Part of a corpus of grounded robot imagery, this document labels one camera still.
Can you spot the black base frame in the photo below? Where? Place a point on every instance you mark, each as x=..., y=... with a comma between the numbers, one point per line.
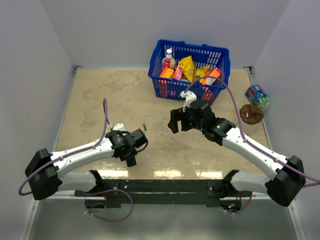
x=161, y=192

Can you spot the blue plastic basket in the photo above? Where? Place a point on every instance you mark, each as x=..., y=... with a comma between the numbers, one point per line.
x=176, y=66

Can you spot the blue green sponge pack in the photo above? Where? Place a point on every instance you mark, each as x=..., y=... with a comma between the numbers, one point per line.
x=257, y=96

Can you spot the white pump bottle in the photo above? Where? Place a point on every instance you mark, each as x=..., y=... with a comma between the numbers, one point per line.
x=168, y=60

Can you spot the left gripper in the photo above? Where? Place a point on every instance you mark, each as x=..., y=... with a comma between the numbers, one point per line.
x=134, y=152

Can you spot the orange carton box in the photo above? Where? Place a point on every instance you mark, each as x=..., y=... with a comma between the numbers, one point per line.
x=214, y=74

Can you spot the yellow snack bag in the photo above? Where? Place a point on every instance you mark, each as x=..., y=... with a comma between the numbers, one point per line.
x=188, y=67

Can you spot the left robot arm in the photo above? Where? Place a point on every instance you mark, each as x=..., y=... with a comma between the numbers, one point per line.
x=48, y=173

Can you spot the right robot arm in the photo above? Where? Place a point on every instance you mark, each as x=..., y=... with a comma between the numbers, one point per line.
x=280, y=178

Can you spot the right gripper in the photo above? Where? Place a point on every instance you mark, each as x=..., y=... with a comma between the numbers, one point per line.
x=177, y=115

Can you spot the yellow green bag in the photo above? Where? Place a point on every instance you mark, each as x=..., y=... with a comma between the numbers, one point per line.
x=201, y=72

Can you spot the orange pink box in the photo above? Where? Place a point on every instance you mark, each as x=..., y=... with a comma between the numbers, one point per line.
x=167, y=73

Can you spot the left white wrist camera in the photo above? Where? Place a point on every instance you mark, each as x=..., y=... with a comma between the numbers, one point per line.
x=119, y=126

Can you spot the brown lidded white cup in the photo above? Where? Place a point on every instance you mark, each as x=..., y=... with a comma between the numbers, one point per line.
x=251, y=114

